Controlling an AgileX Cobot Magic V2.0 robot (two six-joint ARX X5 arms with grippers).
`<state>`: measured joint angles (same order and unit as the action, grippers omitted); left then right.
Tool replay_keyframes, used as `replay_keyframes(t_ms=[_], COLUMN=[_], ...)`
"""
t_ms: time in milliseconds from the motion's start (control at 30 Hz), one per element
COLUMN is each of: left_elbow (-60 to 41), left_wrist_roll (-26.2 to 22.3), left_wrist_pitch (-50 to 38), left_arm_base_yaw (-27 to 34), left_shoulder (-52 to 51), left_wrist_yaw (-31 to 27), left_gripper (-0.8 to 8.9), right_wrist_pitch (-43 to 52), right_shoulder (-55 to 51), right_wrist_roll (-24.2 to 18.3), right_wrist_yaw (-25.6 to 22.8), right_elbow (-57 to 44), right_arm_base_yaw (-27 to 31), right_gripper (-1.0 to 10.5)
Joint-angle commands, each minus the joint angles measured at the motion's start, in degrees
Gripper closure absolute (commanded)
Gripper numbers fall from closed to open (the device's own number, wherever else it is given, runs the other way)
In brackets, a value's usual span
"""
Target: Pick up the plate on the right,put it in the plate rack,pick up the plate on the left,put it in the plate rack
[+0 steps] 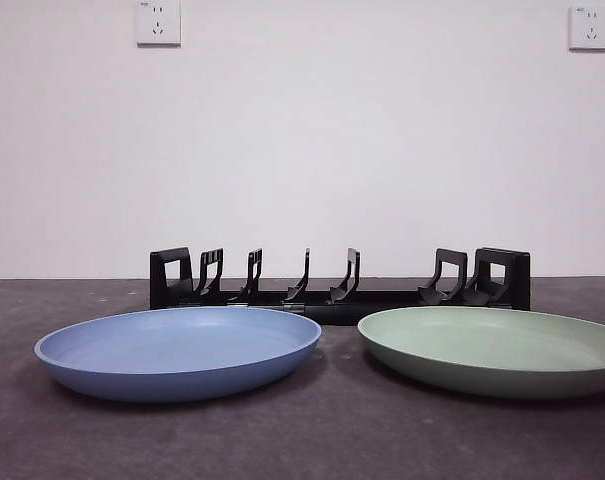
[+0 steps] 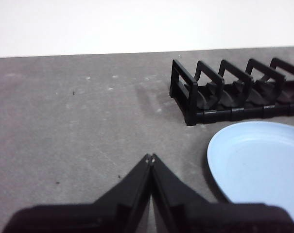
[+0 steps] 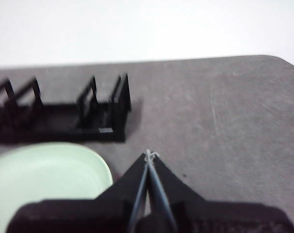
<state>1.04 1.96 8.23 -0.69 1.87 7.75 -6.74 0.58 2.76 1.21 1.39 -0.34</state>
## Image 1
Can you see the white wall socket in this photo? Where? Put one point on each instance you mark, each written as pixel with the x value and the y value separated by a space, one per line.
pixel 589 29
pixel 158 24

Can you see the black plastic plate rack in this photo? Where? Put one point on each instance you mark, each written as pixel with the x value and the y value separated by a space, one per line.
pixel 382 307

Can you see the blue round plate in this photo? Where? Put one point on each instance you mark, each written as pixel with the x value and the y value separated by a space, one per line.
pixel 177 360

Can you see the green round plate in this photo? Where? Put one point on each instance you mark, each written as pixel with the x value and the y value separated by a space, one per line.
pixel 487 355

